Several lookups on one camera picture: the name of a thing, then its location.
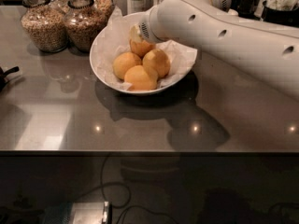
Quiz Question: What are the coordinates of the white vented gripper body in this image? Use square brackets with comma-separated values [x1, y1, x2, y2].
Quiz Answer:
[138, 6, 164, 43]

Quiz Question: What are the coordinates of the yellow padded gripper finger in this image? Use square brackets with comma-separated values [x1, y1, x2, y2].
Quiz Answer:
[129, 25, 143, 43]

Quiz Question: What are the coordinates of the orange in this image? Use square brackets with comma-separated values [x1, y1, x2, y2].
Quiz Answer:
[129, 38, 156, 58]
[143, 49, 170, 78]
[112, 52, 142, 79]
[124, 65, 158, 91]

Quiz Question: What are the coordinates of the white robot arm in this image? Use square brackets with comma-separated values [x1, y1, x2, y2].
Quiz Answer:
[138, 0, 299, 100]

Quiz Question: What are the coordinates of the white paper bowl liner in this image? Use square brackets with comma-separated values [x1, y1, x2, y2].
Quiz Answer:
[92, 6, 198, 92]

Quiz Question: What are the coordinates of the white ceramic bowl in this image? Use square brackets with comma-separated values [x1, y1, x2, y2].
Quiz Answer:
[89, 11, 198, 97]

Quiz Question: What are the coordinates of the rear glass grain jar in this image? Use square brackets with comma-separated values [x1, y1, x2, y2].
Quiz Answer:
[94, 0, 114, 19]

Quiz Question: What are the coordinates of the glass grain jar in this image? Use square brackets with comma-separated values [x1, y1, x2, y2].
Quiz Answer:
[94, 0, 114, 19]
[64, 0, 107, 52]
[21, 0, 68, 53]

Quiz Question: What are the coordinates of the middle glass grain jar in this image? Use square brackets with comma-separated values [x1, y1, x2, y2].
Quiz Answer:
[64, 0, 107, 52]

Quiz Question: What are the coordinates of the left glass grain jar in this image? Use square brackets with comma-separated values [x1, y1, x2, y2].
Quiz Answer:
[21, 0, 68, 53]

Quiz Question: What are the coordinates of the silver box under table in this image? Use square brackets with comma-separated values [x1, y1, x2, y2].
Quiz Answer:
[41, 202, 111, 224]

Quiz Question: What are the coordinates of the black handle at left edge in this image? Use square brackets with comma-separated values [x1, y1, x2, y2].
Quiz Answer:
[0, 66, 20, 91]

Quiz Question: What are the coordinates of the black cable under table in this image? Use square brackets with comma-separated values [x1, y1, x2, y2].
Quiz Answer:
[73, 152, 180, 224]

